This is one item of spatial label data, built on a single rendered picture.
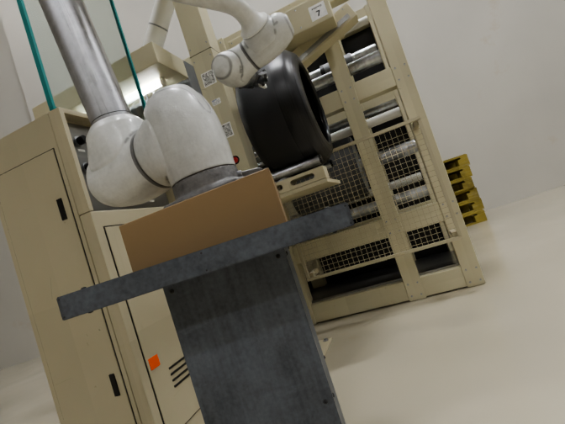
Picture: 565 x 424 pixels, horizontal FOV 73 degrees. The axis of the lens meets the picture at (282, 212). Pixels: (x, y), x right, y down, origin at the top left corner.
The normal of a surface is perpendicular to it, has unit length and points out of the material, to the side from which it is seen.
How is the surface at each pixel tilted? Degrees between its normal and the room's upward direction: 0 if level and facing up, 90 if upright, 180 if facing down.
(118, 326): 90
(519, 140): 90
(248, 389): 90
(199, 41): 90
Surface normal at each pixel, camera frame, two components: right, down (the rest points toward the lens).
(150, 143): -0.50, 0.11
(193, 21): -0.30, 0.05
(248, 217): -0.03, -0.04
